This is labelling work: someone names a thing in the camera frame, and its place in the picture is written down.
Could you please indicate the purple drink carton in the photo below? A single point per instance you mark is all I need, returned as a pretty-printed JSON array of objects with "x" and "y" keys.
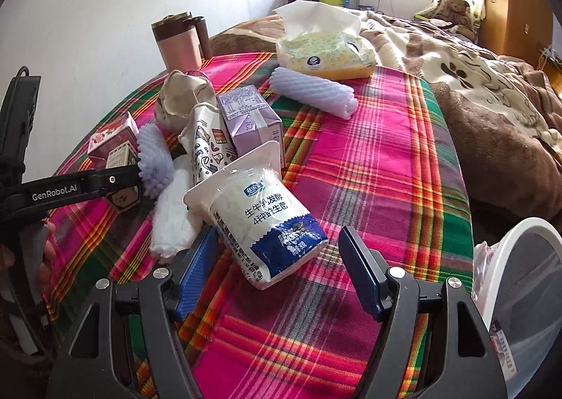
[{"x": 246, "y": 118}]

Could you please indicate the brown teddy bear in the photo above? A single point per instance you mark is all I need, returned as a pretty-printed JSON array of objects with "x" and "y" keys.
[{"x": 456, "y": 8}]

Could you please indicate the crumpled beige paper bag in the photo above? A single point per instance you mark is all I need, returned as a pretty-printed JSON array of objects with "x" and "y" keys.
[{"x": 180, "y": 96}]

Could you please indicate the patterned white snack bag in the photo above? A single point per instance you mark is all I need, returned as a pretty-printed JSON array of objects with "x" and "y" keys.
[{"x": 206, "y": 144}]

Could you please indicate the yellow tissue pack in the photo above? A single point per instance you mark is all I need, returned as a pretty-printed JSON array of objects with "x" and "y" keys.
[{"x": 325, "y": 56}]

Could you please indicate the fanned purple foam net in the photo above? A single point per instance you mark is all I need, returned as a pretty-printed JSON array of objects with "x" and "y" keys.
[{"x": 153, "y": 162}]

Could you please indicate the brown paw print blanket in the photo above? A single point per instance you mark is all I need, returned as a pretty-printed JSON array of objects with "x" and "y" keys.
[{"x": 483, "y": 127}]

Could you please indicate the person's left hand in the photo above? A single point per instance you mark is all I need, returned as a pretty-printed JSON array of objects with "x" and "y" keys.
[{"x": 49, "y": 249}]

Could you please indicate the clear plastic bin liner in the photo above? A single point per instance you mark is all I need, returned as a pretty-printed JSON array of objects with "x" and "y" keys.
[{"x": 485, "y": 263}]

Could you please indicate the brown hexagonal small box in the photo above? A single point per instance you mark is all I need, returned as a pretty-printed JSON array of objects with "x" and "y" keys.
[{"x": 125, "y": 200}]

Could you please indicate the pink plaid blanket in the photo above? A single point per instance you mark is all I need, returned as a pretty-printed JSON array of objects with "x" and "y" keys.
[{"x": 373, "y": 162}]

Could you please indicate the white foam net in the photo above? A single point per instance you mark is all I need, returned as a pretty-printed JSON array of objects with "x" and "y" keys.
[{"x": 171, "y": 219}]

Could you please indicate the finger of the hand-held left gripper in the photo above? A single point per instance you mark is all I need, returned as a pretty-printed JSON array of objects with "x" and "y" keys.
[{"x": 114, "y": 180}]

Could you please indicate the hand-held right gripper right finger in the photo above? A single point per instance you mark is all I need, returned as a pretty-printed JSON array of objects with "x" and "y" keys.
[{"x": 359, "y": 274}]

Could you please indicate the wooden headboard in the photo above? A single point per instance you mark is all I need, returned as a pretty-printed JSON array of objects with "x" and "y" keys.
[{"x": 554, "y": 74}]

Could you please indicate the pink small drink carton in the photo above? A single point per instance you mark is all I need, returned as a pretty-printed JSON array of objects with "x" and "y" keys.
[{"x": 109, "y": 140}]

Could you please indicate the white trash bin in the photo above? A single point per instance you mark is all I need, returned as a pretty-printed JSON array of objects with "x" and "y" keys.
[{"x": 533, "y": 225}]

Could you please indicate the white blue milk pouch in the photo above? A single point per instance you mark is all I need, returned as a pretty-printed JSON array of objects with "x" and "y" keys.
[{"x": 263, "y": 223}]

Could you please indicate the pink tumbler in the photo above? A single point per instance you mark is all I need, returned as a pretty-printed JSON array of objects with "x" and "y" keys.
[{"x": 178, "y": 47}]

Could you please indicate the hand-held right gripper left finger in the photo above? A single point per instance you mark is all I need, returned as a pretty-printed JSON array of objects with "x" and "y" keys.
[{"x": 198, "y": 269}]

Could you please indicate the yellow green pillow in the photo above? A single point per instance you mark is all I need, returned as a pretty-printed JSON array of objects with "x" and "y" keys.
[{"x": 423, "y": 16}]

